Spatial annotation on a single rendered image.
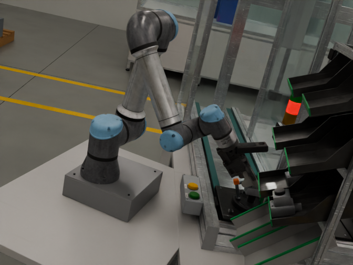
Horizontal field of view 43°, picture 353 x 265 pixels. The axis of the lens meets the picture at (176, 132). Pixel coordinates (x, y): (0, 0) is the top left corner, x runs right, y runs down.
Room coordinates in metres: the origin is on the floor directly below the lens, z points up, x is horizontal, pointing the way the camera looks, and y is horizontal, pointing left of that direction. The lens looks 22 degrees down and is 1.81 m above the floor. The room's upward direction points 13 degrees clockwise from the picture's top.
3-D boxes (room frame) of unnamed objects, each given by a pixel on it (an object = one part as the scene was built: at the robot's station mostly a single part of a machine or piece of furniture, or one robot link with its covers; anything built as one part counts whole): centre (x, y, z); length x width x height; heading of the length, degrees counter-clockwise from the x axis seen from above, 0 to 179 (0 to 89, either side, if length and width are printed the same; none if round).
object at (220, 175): (1.84, -0.32, 0.91); 0.84 x 0.28 x 0.10; 7
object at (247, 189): (1.54, -0.35, 1.06); 0.08 x 0.04 x 0.07; 97
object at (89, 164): (1.55, 0.25, 1.00); 0.15 x 0.15 x 0.10
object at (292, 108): (1.74, -0.43, 1.34); 0.05 x 0.05 x 0.05
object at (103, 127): (1.55, 0.25, 1.12); 0.13 x 0.12 x 0.14; 155
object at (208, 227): (1.80, -0.15, 0.91); 0.89 x 0.06 x 0.11; 7
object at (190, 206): (1.60, -0.11, 0.93); 0.21 x 0.07 x 0.06; 7
